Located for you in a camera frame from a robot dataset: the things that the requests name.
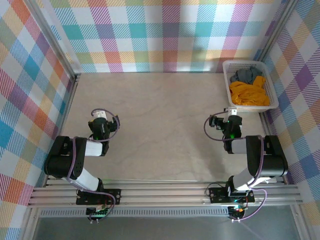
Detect yellow t-shirt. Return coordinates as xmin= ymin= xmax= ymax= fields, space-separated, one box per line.
xmin=229 ymin=75 xmax=271 ymax=107

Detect white plastic laundry basket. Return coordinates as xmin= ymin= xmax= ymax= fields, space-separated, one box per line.
xmin=222 ymin=59 xmax=280 ymax=113

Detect grey t-shirt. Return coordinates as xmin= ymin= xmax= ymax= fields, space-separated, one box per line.
xmin=229 ymin=67 xmax=263 ymax=85

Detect left green circuit board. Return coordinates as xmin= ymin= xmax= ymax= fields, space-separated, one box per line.
xmin=85 ymin=206 xmax=111 ymax=220

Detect green circuit board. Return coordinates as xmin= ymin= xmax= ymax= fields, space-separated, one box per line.
xmin=227 ymin=204 xmax=248 ymax=216
xmin=85 ymin=206 xmax=111 ymax=220

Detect right green circuit board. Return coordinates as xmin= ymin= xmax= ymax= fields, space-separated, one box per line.
xmin=227 ymin=204 xmax=248 ymax=216

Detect left black wrist camera box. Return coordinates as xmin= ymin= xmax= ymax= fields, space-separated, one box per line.
xmin=109 ymin=114 xmax=121 ymax=132

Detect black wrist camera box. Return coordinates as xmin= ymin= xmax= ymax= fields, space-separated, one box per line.
xmin=209 ymin=115 xmax=224 ymax=131
xmin=109 ymin=114 xmax=121 ymax=132

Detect right black wrist camera box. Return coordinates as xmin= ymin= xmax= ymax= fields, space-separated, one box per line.
xmin=209 ymin=115 xmax=224 ymax=131

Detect left aluminium side rail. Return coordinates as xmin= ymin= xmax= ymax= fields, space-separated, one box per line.
xmin=43 ymin=73 xmax=81 ymax=188

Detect aluminium side rail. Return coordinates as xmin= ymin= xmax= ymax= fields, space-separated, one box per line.
xmin=43 ymin=73 xmax=81 ymax=188
xmin=258 ymin=111 xmax=280 ymax=161

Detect right aluminium side rail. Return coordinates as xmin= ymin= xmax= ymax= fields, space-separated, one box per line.
xmin=258 ymin=111 xmax=280 ymax=161

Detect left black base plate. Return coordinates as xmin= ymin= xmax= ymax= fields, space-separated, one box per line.
xmin=76 ymin=188 xmax=122 ymax=206

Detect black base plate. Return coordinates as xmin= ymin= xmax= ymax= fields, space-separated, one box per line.
xmin=208 ymin=187 xmax=256 ymax=204
xmin=76 ymin=188 xmax=122 ymax=206

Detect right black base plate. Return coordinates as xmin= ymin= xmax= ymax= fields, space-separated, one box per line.
xmin=208 ymin=187 xmax=256 ymax=204

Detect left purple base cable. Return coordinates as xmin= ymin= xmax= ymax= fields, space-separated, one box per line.
xmin=87 ymin=193 xmax=117 ymax=224

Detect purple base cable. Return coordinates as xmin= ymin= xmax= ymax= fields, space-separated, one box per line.
xmin=231 ymin=188 xmax=268 ymax=222
xmin=87 ymin=193 xmax=117 ymax=224

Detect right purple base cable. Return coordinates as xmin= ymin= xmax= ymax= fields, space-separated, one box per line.
xmin=231 ymin=188 xmax=268 ymax=222

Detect left aluminium frame post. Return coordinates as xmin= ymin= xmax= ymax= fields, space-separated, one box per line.
xmin=24 ymin=0 xmax=82 ymax=81

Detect aluminium frame post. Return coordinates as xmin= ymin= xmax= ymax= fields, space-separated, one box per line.
xmin=24 ymin=0 xmax=82 ymax=81
xmin=253 ymin=0 xmax=300 ymax=63

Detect aluminium mounting rail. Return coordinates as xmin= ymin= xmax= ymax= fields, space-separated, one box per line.
xmin=27 ymin=181 xmax=304 ymax=208

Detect right aluminium frame post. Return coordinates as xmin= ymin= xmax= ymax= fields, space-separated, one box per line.
xmin=253 ymin=0 xmax=300 ymax=63

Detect slotted grey cable duct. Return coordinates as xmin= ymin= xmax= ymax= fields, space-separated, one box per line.
xmin=37 ymin=208 xmax=231 ymax=218

